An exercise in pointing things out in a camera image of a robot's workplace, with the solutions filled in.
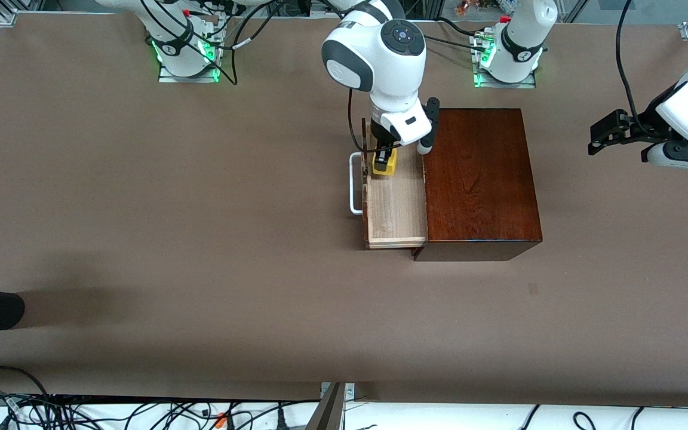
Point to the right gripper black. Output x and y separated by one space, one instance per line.
383 145

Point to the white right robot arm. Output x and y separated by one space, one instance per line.
374 60

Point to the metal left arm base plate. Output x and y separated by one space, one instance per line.
505 85

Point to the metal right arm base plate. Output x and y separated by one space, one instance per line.
189 79

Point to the dark brown wooden cabinet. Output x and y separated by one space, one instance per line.
487 191

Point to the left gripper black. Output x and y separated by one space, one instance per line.
644 124

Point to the aluminium profile post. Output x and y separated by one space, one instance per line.
329 412

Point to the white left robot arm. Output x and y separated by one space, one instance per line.
523 36

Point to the yellow block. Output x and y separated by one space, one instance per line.
384 171

